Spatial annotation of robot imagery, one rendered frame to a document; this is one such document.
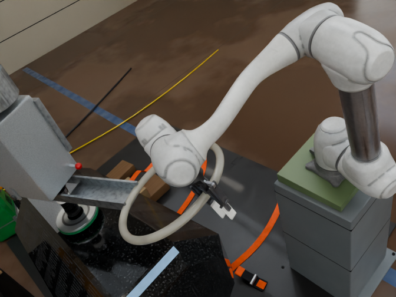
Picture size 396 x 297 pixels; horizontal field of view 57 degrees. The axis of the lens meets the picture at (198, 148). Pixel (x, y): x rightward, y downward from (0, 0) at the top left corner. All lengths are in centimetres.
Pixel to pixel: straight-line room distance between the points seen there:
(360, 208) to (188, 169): 98
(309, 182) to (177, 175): 95
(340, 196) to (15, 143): 134
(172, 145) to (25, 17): 599
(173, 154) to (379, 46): 56
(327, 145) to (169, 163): 85
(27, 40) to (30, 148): 528
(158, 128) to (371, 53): 58
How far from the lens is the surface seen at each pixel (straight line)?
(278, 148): 312
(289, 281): 239
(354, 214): 167
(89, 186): 174
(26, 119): 159
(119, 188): 164
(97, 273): 176
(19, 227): 247
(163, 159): 88
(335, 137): 154
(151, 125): 102
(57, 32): 697
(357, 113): 121
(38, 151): 163
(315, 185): 171
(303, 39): 112
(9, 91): 151
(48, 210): 219
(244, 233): 260
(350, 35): 103
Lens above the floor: 214
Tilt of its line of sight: 40 degrees down
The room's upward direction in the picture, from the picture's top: 20 degrees counter-clockwise
